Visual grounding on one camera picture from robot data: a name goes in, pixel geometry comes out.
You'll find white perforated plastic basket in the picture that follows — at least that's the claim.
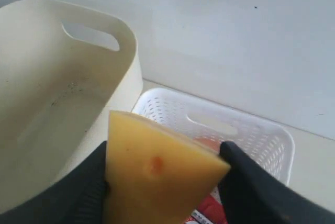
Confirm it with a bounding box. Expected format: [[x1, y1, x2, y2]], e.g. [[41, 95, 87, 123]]
[[132, 88, 295, 185]]

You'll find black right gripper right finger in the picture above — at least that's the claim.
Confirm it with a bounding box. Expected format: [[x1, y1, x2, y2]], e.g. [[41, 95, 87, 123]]
[[218, 141, 334, 223]]

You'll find cream plastic tub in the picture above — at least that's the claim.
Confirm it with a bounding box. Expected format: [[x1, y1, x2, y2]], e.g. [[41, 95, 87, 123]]
[[1, 0, 143, 212]]

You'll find brown egg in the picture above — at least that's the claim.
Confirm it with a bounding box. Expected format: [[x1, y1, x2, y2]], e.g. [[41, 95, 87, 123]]
[[194, 137, 221, 153]]

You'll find yellow cheese wedge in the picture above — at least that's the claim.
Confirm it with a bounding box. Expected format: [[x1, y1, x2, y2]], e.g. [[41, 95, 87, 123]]
[[103, 110, 230, 223]]

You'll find small milk carton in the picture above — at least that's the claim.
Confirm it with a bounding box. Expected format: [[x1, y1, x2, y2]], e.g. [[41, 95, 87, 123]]
[[185, 188, 228, 224]]

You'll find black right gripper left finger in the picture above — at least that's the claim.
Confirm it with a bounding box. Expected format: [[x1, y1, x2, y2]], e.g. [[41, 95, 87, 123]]
[[1, 141, 108, 223]]

